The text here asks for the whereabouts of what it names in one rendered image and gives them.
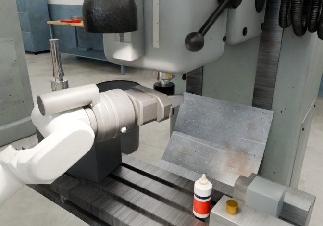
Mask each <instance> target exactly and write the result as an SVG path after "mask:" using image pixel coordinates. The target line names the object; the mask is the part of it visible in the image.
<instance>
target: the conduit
mask: <svg viewBox="0 0 323 226"><path fill-rule="evenodd" d="M280 3H281V4H280V9H279V19H278V22H279V26H280V27H281V28H287V27H289V26H290V25H291V24H292V27H293V31H294V34H295V35H296V36H299V37H300V36H302V35H304V34H305V33H306V31H307V29H308V31H309V32H310V33H314V32H316V31H317V35H318V38H319V39H321V40H323V0H304V1H303V6H302V0H281V2H280ZM290 5H291V6H290Z"/></svg>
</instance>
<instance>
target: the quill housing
mask: <svg viewBox="0 0 323 226"><path fill-rule="evenodd" d="M218 6H219V2H218V0H143V17H144V57H142V58H138V59H135V60H133V61H127V60H121V59H115V58H114V57H113V41H114V33H103V44H104V53H105V56H106V58H107V59H108V60H109V61H110V62H112V63H114V64H118V65H124V66H129V67H134V68H140V69H146V70H151V71H156V72H162V73H167V74H173V75H182V74H185V73H187V72H190V71H192V70H194V69H197V68H199V67H201V66H204V65H206V64H208V63H211V62H213V61H215V60H217V59H219V58H220V57H221V56H222V54H223V52H224V46H225V41H226V36H225V34H226V22H227V10H228V8H225V9H224V11H223V12H222V13H221V15H220V16H219V17H218V19H217V20H216V21H215V22H214V24H213V25H212V26H211V28H210V29H209V30H208V32H207V33H206V34H205V36H204V46H203V48H202V49H201V50H200V51H198V52H191V51H189V50H188V49H187V48H186V47H185V38H186V36H187V35H188V34H189V33H191V32H198V31H199V30H200V28H201V27H202V26H203V25H204V23H205V22H206V21H207V20H208V18H209V17H210V16H211V14H212V13H213V12H214V11H215V9H216V8H217V7H218Z"/></svg>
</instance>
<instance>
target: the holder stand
mask: <svg viewBox="0 0 323 226"><path fill-rule="evenodd" d="M36 132H37V138H38V143H40V142H41V141H43V140H44V139H45V138H44V137H43V135H42V134H41V133H40V131H39V130H38V129H37V128H36ZM121 163H122V153H121V136H120V135H119V136H116V137H114V138H111V139H108V140H105V141H102V142H95V141H94V143H93V145H92V147H91V149H90V150H89V151H88V152H87V153H86V154H85V155H84V156H83V157H82V158H81V159H80V160H78V161H77V162H76V163H75V164H74V165H73V166H71V167H70V168H69V169H68V170H67V171H66V172H67V173H70V174H73V175H75V176H79V177H82V178H85V179H88V180H90V181H93V182H96V183H99V182H100V181H101V180H103V179H104V178H105V177H106V176H107V175H108V174H109V173H110V172H111V171H113V170H114V169H115V168H116V167H117V166H118V165H119V164H121Z"/></svg>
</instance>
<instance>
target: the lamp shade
mask: <svg viewBox="0 0 323 226"><path fill-rule="evenodd" d="M82 16H83V25H84V31H85V32H89V33H127V32H134V31H137V30H138V18H137V6H136V3H135V0H84V2H83V6H82Z"/></svg>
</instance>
